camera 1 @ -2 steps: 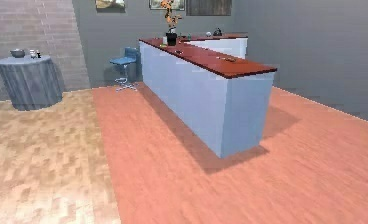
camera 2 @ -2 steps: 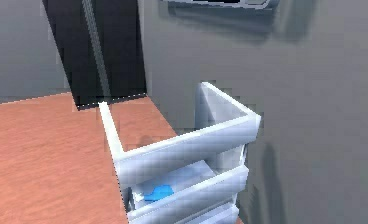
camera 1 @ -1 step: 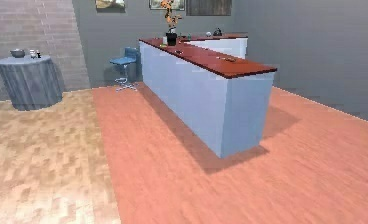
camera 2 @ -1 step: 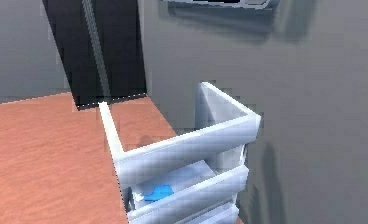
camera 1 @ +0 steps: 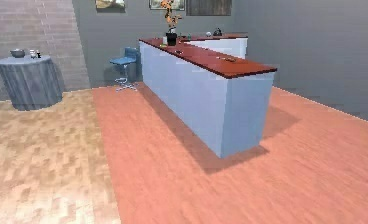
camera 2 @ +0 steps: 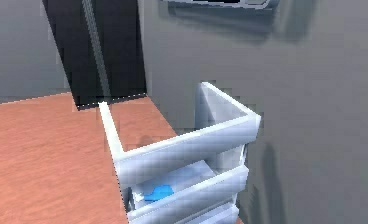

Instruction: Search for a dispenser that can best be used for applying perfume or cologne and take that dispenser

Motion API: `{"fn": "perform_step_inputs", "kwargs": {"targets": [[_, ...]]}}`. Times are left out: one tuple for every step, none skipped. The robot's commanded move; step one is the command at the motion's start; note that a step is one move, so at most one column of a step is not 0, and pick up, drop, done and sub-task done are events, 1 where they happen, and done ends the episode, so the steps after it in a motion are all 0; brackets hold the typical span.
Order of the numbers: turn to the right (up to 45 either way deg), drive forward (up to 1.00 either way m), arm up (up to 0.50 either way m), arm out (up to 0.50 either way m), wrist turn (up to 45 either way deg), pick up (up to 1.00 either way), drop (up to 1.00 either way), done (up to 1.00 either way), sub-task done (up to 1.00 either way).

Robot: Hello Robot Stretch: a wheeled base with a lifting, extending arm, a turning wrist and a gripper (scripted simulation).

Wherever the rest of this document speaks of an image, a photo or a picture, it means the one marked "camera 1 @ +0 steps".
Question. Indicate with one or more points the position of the white counter with red top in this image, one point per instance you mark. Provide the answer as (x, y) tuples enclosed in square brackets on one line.
[(198, 100)]

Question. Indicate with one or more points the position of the dark small utensil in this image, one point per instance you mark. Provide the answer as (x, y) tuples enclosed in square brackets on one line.
[(178, 52)]

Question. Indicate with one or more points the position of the brown utensil on counter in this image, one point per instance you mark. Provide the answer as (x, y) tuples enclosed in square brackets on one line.
[(227, 59)]

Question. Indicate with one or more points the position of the small white cup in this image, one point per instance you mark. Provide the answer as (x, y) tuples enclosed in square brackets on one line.
[(164, 40)]

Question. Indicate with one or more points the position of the small green bottle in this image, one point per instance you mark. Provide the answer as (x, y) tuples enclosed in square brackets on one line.
[(189, 36)]

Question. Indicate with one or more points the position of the blue swivel stool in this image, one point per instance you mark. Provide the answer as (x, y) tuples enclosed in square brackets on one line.
[(124, 65)]

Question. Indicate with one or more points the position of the white cabinet with red top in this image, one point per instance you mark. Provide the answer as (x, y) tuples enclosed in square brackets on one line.
[(225, 45)]

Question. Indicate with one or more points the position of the small white ball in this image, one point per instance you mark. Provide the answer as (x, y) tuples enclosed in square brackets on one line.
[(208, 33)]

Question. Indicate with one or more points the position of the black kettle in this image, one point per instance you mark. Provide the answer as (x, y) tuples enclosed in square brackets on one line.
[(217, 32)]

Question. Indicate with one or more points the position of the orange plant in black pot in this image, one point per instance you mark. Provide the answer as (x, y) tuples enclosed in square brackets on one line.
[(171, 23)]

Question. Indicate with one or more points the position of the dark framed picture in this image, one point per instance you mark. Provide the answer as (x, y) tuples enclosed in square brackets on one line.
[(208, 7)]

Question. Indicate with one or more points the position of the framed pale picture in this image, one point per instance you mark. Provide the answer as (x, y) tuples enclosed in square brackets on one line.
[(158, 4)]

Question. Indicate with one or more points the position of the framed landscape picture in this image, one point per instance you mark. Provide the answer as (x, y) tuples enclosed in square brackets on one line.
[(110, 4)]

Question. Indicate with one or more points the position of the small black shaker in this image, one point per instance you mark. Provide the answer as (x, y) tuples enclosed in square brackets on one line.
[(38, 54)]

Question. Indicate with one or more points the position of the round grey draped table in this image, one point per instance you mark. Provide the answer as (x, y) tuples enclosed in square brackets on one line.
[(29, 83)]

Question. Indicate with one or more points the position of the clear glass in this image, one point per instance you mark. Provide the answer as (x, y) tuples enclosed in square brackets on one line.
[(32, 53)]

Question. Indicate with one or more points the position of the grey metal bowl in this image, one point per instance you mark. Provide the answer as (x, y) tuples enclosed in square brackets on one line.
[(17, 52)]

